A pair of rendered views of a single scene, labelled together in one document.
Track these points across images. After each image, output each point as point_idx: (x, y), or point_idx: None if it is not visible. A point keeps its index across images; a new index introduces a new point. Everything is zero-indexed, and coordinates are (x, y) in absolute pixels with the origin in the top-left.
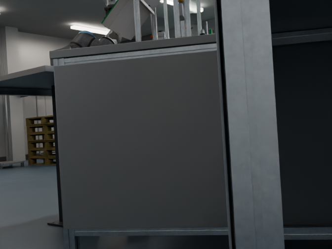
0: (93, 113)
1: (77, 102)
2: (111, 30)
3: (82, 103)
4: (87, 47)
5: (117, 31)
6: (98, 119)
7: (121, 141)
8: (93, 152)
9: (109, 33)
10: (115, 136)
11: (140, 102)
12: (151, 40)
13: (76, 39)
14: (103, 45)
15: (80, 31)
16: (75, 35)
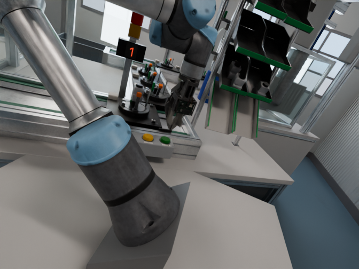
0: (254, 191)
1: (263, 193)
2: (246, 137)
3: (261, 191)
4: (275, 162)
5: (238, 134)
6: (251, 191)
7: (239, 190)
8: None
9: (93, 95)
10: (242, 190)
11: None
12: (253, 140)
13: (146, 158)
14: (269, 156)
15: (124, 128)
16: (123, 148)
